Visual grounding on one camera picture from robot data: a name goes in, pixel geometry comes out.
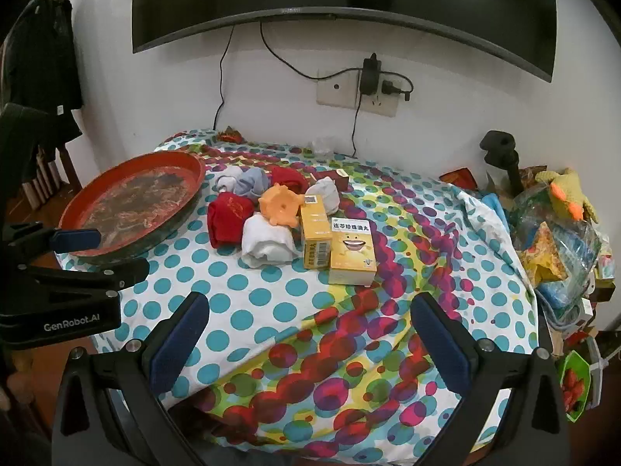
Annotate polka dot tablecloth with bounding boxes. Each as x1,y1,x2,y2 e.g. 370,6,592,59
56,129,541,459

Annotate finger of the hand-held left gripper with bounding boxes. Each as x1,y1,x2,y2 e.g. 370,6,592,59
19,258,150,299
5,222,101,265

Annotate orange plastic toy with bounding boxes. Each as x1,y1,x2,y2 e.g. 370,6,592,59
258,183,304,230

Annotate yellow plush toy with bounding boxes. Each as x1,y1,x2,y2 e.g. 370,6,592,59
534,167,600,224

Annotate orange red packet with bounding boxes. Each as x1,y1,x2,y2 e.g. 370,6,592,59
439,167,479,190

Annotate round red tray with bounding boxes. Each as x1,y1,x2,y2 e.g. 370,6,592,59
58,151,207,265

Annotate white wall power socket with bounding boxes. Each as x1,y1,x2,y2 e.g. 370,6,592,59
359,78,401,117

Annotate wooden chair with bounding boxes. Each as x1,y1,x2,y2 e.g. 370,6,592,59
22,146,81,209

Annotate black adapter cable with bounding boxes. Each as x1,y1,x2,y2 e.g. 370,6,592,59
350,93,364,157

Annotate light blue sock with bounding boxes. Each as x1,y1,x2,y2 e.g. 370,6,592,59
235,169,271,201

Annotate pile of plastic bags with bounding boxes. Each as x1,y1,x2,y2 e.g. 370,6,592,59
509,189,617,306

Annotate narrow yellow box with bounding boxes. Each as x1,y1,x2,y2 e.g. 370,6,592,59
299,194,335,270

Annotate green plastic bowl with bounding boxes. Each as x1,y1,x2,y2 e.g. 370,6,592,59
558,349,595,423

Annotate red sock with gold print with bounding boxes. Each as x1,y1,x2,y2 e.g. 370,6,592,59
208,193,260,249

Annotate blue cloth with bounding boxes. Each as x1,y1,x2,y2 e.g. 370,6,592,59
482,193,510,234

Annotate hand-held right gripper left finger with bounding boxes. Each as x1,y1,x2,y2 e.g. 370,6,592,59
51,291,210,466

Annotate black clamp stand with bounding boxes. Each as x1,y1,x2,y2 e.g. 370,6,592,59
479,130,525,190

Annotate plain red sock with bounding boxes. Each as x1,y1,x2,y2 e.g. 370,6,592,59
267,165,311,195

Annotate dark red box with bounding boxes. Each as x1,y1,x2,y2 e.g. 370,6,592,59
310,169,350,192

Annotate yellow smiley face box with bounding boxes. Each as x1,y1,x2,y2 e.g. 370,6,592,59
329,217,376,286

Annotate black power adapter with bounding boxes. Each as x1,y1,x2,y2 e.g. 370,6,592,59
361,53,384,95

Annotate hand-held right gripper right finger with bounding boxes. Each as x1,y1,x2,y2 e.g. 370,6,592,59
410,292,571,466

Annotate dark hanging clothes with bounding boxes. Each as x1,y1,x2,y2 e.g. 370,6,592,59
7,0,83,156

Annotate white grey sock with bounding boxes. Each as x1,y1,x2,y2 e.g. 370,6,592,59
215,165,243,194
305,177,343,214

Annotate black television cable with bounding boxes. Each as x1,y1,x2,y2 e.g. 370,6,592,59
213,26,236,131
259,20,367,79

